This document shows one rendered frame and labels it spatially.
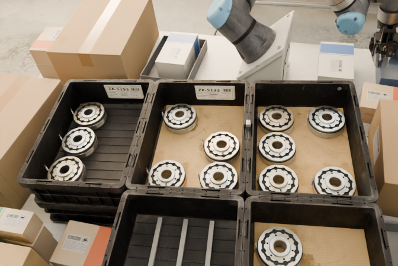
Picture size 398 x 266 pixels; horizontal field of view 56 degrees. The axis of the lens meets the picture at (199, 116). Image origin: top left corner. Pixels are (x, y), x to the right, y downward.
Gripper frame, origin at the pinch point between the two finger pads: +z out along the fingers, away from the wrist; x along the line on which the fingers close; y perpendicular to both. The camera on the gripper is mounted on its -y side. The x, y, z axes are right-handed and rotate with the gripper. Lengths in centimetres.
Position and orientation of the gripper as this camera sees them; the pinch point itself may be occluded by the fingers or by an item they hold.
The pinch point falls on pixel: (379, 63)
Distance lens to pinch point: 152.8
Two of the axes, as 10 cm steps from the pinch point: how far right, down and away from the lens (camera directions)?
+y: -3.0, 7.3, -6.2
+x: 9.4, 1.1, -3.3
